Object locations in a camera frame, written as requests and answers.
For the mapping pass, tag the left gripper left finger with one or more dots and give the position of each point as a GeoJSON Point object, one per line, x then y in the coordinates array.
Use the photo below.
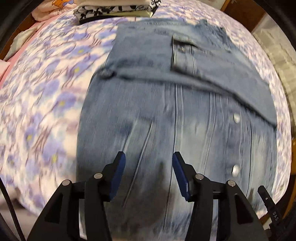
{"type": "Point", "coordinates": [59, 218]}

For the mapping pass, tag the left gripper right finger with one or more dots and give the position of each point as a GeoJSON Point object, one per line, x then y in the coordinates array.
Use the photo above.
{"type": "Point", "coordinates": [220, 211]}

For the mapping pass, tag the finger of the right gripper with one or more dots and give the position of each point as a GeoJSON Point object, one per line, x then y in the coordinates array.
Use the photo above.
{"type": "Point", "coordinates": [272, 210]}

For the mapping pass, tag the blue denim jacket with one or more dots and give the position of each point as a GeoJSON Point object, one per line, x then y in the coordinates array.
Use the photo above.
{"type": "Point", "coordinates": [168, 86]}

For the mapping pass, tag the purple cat print blanket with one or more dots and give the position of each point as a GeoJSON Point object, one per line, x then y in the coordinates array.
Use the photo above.
{"type": "Point", "coordinates": [44, 89]}

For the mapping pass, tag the pink bed sheet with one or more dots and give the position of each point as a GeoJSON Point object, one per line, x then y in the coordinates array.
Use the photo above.
{"type": "Point", "coordinates": [16, 56]}

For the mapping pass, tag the beige lace furniture cover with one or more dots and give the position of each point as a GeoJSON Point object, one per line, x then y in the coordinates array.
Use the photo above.
{"type": "Point", "coordinates": [282, 55]}

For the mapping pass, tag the grey folded cloth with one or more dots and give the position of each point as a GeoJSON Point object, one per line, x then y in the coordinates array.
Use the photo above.
{"type": "Point", "coordinates": [21, 39]}

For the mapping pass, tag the black white patterned garment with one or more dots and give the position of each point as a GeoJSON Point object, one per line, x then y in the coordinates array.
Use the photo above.
{"type": "Point", "coordinates": [86, 14]}

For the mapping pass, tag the pink bear print quilt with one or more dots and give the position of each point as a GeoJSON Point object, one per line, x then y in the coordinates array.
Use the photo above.
{"type": "Point", "coordinates": [49, 9]}

